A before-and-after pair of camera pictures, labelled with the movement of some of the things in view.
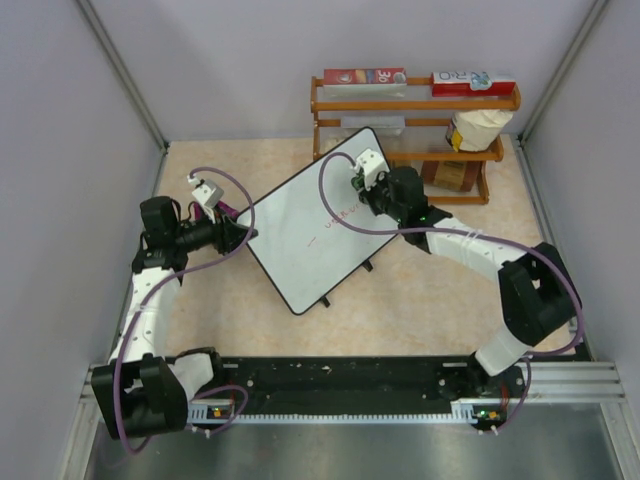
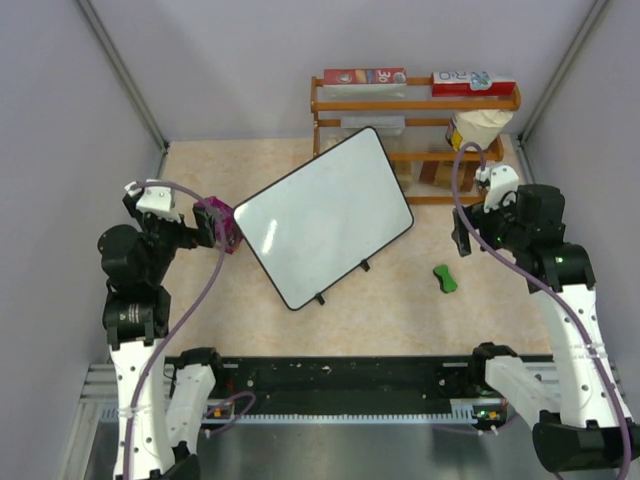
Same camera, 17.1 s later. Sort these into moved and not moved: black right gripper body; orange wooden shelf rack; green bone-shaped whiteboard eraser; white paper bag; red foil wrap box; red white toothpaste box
Moved: green bone-shaped whiteboard eraser; black right gripper body
Not moved: orange wooden shelf rack; red white toothpaste box; white paper bag; red foil wrap box
